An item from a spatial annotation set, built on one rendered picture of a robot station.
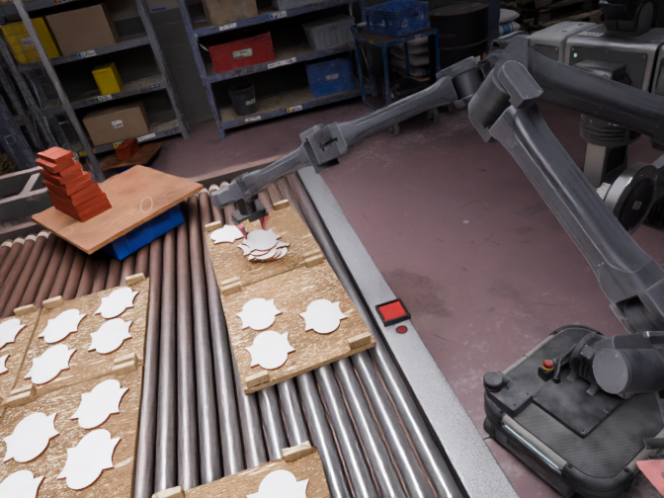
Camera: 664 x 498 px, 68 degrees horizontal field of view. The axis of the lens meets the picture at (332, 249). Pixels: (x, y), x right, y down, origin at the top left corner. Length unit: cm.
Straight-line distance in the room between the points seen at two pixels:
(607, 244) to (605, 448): 130
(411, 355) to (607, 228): 65
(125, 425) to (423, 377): 71
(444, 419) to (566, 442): 88
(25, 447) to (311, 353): 70
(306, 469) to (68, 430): 61
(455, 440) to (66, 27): 531
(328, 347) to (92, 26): 487
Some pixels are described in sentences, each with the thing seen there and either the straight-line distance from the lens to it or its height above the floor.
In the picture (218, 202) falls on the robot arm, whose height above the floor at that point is 117.
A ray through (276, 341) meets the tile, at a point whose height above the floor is 95.
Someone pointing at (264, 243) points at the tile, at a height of 98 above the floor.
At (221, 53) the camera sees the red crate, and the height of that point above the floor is 82.
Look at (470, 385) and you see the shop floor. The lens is 239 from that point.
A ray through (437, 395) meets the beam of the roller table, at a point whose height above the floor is 91.
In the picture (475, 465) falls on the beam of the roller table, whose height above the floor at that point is 91.
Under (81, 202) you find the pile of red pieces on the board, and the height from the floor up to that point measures 111.
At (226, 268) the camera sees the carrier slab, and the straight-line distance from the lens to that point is 167.
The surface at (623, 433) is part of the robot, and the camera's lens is 204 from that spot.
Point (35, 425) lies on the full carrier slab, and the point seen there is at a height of 95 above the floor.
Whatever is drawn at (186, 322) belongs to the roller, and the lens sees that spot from 155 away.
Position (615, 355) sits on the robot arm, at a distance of 71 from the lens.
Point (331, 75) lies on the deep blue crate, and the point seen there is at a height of 34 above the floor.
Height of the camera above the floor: 185
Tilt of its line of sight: 34 degrees down
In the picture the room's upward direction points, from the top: 11 degrees counter-clockwise
